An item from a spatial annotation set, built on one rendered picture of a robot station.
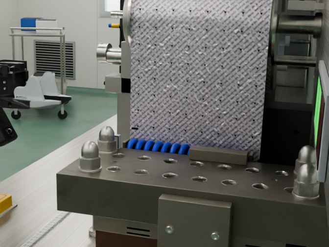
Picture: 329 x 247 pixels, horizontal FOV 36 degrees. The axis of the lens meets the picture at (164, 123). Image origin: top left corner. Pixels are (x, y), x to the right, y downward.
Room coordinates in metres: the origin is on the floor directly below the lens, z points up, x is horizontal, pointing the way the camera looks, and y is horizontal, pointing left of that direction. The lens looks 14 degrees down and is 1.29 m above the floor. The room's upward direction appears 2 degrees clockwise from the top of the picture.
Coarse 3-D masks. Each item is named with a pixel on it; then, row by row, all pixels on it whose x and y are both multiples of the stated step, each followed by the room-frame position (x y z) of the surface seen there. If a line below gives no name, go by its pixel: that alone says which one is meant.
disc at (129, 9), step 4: (128, 0) 0.90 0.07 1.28; (132, 0) 0.90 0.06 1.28; (128, 4) 0.89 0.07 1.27; (132, 4) 0.90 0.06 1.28; (128, 8) 0.89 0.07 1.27; (128, 12) 0.89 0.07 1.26; (128, 16) 0.89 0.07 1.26; (128, 20) 0.89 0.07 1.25; (128, 24) 0.89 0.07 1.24; (128, 28) 0.89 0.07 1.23; (128, 32) 0.89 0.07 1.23; (128, 36) 0.89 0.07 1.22; (128, 40) 0.90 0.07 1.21
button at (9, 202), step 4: (0, 196) 0.88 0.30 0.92; (4, 196) 0.88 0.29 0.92; (8, 196) 0.88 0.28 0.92; (0, 200) 0.86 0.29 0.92; (4, 200) 0.87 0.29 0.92; (8, 200) 0.88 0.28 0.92; (0, 204) 0.85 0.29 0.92; (4, 204) 0.87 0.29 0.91; (8, 204) 0.88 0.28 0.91; (0, 208) 0.85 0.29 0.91; (4, 208) 0.86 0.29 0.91; (0, 212) 0.85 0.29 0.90
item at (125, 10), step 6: (126, 0) 0.92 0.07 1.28; (126, 6) 0.91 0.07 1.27; (126, 12) 0.91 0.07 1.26; (126, 18) 0.91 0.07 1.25; (126, 24) 0.91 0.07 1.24; (270, 24) 0.84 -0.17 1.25; (126, 30) 0.91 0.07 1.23; (270, 30) 0.84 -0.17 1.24; (126, 36) 0.91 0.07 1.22; (270, 36) 0.84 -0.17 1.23; (126, 42) 0.92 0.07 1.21; (270, 42) 0.85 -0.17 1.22; (270, 48) 0.86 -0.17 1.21; (270, 54) 0.87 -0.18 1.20
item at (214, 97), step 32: (160, 64) 0.88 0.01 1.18; (192, 64) 0.87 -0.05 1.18; (224, 64) 0.86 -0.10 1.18; (256, 64) 0.84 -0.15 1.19; (160, 96) 0.88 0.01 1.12; (192, 96) 0.87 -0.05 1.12; (224, 96) 0.85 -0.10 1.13; (256, 96) 0.84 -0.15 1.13; (160, 128) 0.88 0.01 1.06; (192, 128) 0.87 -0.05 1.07; (224, 128) 0.85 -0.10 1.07; (256, 128) 0.84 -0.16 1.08
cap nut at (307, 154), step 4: (304, 148) 0.75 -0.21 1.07; (308, 148) 0.75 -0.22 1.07; (312, 148) 0.75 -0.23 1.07; (300, 152) 0.75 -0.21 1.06; (304, 152) 0.74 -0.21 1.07; (308, 152) 0.74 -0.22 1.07; (312, 152) 0.74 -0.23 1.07; (300, 156) 0.75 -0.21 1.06; (304, 156) 0.74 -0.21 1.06; (308, 156) 0.74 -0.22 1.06; (312, 156) 0.74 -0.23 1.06; (296, 160) 0.75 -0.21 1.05; (300, 160) 0.75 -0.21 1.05; (304, 160) 0.74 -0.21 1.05; (308, 160) 0.74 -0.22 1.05; (312, 160) 0.74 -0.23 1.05; (296, 164) 0.75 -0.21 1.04; (300, 164) 0.74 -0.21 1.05; (312, 164) 0.74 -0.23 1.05; (296, 168) 0.75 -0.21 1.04; (296, 172) 0.75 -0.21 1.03
